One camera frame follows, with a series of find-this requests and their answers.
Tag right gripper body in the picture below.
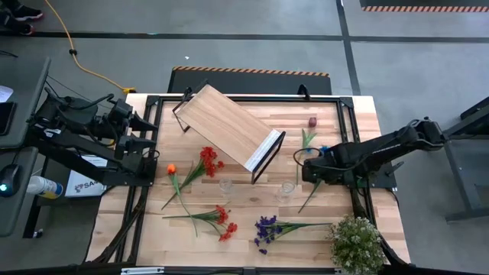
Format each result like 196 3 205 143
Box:
301 147 347 185

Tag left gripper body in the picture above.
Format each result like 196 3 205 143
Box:
108 98 134 161

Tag blue artificial flower bunch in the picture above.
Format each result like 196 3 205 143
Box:
297 144 332 214

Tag orange artificial tulip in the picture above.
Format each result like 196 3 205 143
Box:
166 163 199 238

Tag clear glass vase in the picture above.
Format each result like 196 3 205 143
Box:
219 176 235 196
275 180 296 203

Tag dark red artificial tulip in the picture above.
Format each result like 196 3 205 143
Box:
295 116 319 186

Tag red artificial flower bunch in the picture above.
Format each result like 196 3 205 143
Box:
160 146 225 211
162 205 238 244

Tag purple artificial flower bunch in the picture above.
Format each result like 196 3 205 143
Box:
253 215 332 256

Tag potted plant small white flowers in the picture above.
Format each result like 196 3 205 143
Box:
327 214 387 275

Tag white printed cardboard box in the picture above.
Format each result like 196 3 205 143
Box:
64 154 110 199

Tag grey desk top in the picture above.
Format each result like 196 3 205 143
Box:
0 147 39 238
0 57 52 150

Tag white spray can blue yellow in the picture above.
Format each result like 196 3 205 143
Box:
26 175 64 200

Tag black floor mat striped edge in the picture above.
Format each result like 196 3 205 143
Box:
358 0 489 13
167 66 332 96

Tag black phone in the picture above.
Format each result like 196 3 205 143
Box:
0 101 18 137

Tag white paper sheet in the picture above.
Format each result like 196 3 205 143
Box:
0 85 15 103

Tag black computer mouse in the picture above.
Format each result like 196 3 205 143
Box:
0 163 22 199

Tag person's shoe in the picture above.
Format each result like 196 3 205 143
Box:
11 4 44 22
0 15 35 37

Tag grey metal stand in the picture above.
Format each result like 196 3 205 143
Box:
442 95 489 223

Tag yellow power cable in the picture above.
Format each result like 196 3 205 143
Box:
44 0 137 95

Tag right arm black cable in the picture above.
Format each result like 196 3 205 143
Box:
293 147 324 167

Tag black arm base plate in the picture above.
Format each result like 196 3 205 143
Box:
366 162 398 189

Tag black metal table frame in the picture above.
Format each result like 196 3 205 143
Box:
86 93 412 275

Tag wooden shelf black metal frame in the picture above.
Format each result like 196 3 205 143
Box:
171 78 287 186

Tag silver metal bracket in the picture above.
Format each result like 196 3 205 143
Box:
121 267 165 275

